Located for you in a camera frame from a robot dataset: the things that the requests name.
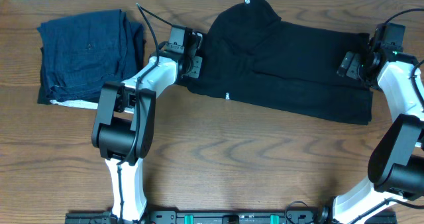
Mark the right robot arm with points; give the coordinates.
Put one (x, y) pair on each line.
(395, 174)

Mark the folded black garment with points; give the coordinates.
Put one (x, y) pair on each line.
(46, 96)

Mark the folded dark blue garment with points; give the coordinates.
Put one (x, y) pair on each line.
(90, 49)

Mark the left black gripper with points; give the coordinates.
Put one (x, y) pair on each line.
(194, 66)

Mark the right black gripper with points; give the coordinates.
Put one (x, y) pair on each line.
(348, 65)

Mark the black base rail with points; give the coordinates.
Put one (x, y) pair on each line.
(172, 217)

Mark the folded white garment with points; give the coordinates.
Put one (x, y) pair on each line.
(76, 104)

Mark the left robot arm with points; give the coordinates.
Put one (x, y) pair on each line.
(124, 124)

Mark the black polo shirt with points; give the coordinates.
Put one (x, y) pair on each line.
(251, 55)

